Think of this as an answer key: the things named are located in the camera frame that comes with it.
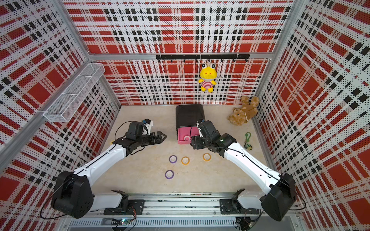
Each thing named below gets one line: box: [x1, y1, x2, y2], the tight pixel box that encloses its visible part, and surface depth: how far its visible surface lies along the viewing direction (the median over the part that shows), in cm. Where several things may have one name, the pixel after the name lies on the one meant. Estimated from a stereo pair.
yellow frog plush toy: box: [198, 62, 218, 93], surface depth 95 cm
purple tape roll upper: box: [168, 154, 178, 164], surface depth 92 cm
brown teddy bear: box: [226, 95, 260, 127], surface depth 107 cm
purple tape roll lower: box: [164, 169, 175, 180], surface depth 86 cm
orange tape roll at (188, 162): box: [181, 155, 191, 167], surface depth 92 cm
